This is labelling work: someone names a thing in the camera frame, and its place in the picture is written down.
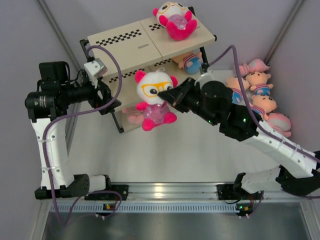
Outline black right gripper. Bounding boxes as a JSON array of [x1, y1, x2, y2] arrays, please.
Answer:
[[158, 77, 219, 127]]

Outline white pink panda plush glasses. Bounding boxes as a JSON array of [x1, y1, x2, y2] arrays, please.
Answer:
[[134, 70, 178, 132]]

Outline peach doll blue pants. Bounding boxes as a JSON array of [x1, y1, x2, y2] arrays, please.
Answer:
[[245, 71, 274, 96], [250, 94, 278, 121], [226, 76, 250, 104]]

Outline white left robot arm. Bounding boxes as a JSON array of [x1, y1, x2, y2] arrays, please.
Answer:
[[24, 58, 113, 200]]

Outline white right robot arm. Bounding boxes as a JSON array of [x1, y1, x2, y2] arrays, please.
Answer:
[[158, 78, 320, 199]]

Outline pink striped plush bottom shelf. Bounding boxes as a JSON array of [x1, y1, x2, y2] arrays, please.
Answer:
[[122, 107, 144, 125]]

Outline peach doll on middle shelf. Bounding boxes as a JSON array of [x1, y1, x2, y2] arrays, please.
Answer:
[[171, 51, 204, 75]]

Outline beige three-tier shelf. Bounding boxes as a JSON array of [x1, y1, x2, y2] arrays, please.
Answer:
[[80, 16, 217, 133]]

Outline white panda toy on shelf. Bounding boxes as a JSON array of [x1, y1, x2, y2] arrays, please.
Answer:
[[152, 1, 198, 41]]

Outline pink plush far corner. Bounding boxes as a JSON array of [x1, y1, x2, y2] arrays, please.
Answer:
[[238, 58, 270, 77]]

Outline pink striped plush right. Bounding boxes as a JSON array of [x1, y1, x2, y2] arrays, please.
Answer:
[[267, 112, 292, 138]]

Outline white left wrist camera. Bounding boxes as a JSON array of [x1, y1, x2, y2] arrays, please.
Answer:
[[83, 58, 108, 89]]

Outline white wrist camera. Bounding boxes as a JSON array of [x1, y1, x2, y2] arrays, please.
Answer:
[[83, 58, 108, 89], [196, 68, 215, 83]]

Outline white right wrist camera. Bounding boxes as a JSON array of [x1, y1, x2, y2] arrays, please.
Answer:
[[196, 68, 215, 83]]

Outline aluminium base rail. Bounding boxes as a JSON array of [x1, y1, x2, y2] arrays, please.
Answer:
[[107, 181, 320, 202]]

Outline white slotted cable duct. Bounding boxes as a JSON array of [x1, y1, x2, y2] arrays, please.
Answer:
[[58, 202, 252, 214]]

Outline aluminium frame post left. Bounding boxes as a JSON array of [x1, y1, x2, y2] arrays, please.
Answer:
[[35, 0, 82, 71]]

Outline aluminium frame post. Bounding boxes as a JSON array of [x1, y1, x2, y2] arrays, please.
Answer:
[[35, 0, 82, 71], [264, 0, 306, 65]]

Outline aluminium frame post right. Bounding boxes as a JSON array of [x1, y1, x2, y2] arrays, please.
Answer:
[[264, 0, 306, 65]]

